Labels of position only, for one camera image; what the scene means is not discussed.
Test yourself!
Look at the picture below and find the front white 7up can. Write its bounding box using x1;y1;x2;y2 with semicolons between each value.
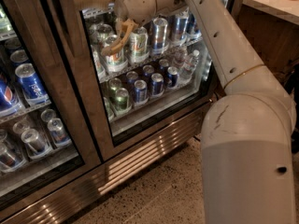
104;35;124;65

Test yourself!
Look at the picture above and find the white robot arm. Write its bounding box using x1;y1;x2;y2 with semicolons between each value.
74;0;296;224

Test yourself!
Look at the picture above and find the front blue pepsi can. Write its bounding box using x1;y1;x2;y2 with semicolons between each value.
0;74;18;111

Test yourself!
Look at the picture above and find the wooden counter cabinet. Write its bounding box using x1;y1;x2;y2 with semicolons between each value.
224;0;299;84

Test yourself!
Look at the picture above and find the clear water bottle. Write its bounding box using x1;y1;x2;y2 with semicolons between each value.
179;49;200;79

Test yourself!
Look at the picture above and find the white 7up can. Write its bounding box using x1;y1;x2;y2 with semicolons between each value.
130;27;148;57
104;35;124;65

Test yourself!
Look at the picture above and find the green soda can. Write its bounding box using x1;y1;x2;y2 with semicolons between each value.
115;88;129;110

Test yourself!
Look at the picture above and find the front blue silver can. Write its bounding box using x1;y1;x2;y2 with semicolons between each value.
150;18;168;49

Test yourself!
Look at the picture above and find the blue pepsi can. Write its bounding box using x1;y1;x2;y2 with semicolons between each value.
15;63;47;99
0;74;18;111

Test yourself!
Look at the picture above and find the silver can lower left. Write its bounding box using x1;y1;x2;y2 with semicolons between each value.
21;129;46;154

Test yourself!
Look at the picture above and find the glass fridge door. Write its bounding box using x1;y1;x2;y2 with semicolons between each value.
46;0;216;160
0;0;100;224

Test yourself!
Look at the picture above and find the blue can bottom shelf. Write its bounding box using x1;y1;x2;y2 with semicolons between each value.
134;79;148;103

